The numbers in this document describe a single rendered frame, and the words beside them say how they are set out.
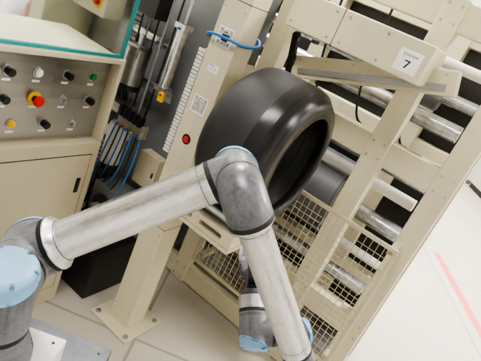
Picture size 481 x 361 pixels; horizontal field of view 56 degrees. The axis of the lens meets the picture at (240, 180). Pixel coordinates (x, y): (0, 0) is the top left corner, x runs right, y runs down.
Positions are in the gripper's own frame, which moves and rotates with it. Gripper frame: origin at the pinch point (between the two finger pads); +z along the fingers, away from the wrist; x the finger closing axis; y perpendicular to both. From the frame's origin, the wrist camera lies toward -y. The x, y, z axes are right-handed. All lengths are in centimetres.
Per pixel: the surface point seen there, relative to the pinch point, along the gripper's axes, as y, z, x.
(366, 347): 164, -17, 90
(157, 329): 107, -14, -40
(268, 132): -17.3, 29.6, 4.9
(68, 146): 17, 43, -71
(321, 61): 6, 82, 33
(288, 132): -16.2, 30.3, 12.1
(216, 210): 22.1, 17.8, -11.4
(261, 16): -17, 84, 5
